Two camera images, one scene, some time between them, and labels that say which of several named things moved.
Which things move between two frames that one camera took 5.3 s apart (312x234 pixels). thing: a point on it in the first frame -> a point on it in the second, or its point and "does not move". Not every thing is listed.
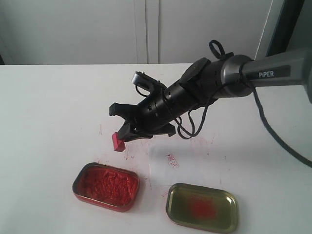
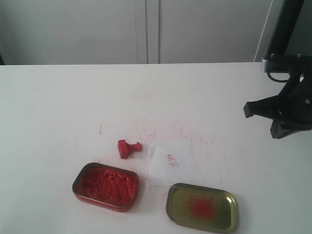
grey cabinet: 131,32 does not move
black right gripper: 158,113 -> 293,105
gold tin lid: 203,207 does not move
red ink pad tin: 106,186 does not move
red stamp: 119,145 -> 125,148
